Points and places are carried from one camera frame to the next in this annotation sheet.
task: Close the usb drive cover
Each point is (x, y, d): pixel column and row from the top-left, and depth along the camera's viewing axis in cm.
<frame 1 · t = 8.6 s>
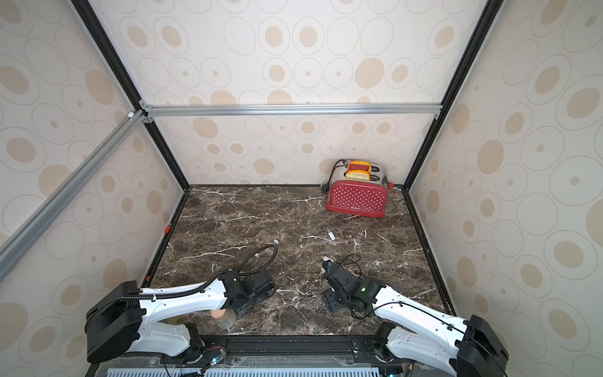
left hand: (266, 299, 82), fingers open
right hand: (331, 298, 81), fingers open
red polka dot toaster: (359, 187, 99), point 17 cm above the table
cork stoppered glass jar: (225, 318, 75), point 8 cm above the table
white usb cap far: (331, 236, 103), on the table
white usb drive middle: (325, 258, 96), on the table
white usb cap center: (275, 241, 102), on the table

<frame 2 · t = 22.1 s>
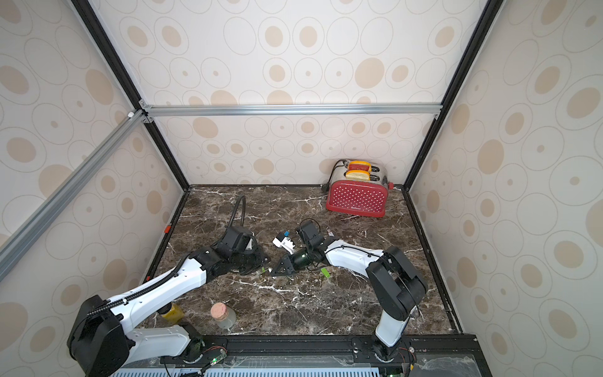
left hand: (277, 259, 79), fingers closed
right hand: (273, 280, 78), fingers closed
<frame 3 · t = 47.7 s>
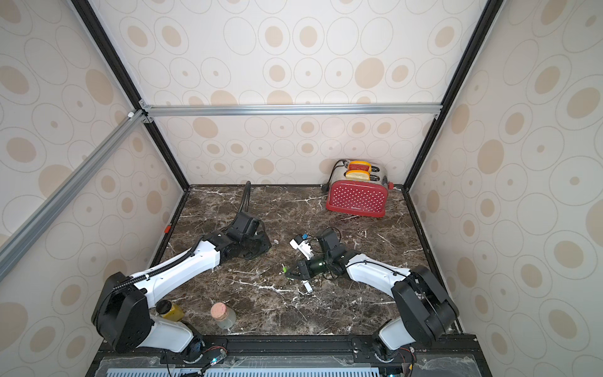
left hand: (277, 243, 83), fingers closed
right hand: (287, 280, 78), fingers closed
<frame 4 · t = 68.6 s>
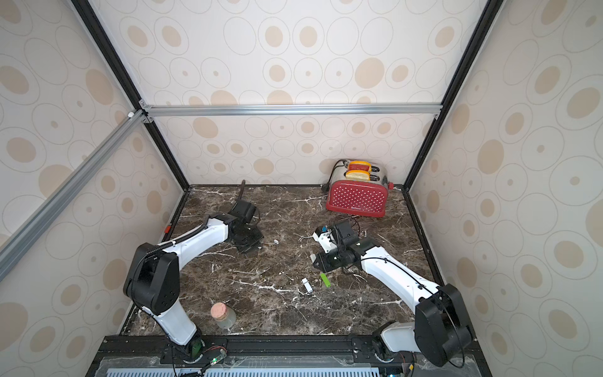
left hand: (268, 241, 89), fingers closed
right hand: (315, 267, 82), fingers closed
green usb drive: (325, 280, 91), on the table
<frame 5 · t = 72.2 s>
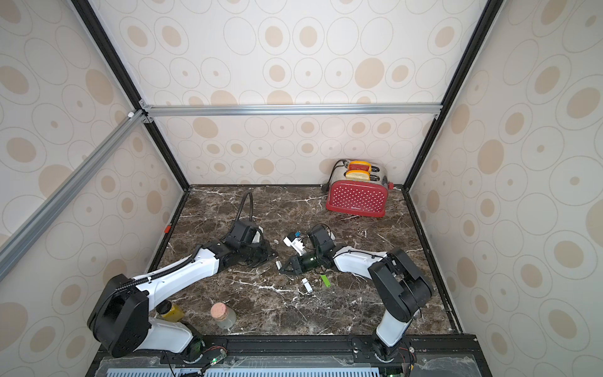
left hand: (284, 254, 82), fingers closed
right hand: (281, 277, 82), fingers closed
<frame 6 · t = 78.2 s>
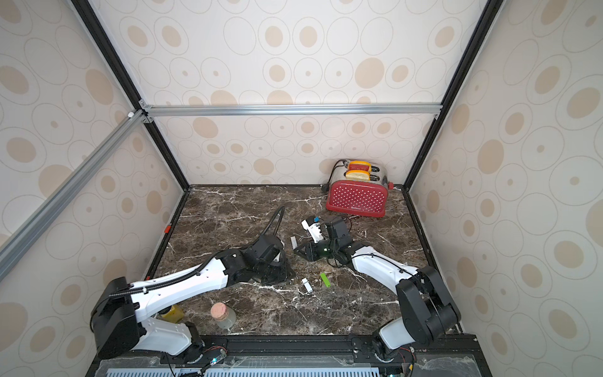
left hand: (300, 276, 75), fingers closed
right hand: (295, 255, 82), fingers closed
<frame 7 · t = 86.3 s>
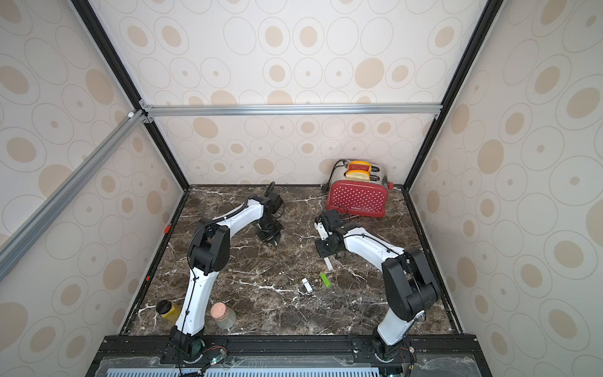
left hand: (285, 238, 98), fingers closed
right hand: (320, 251, 91), fingers closed
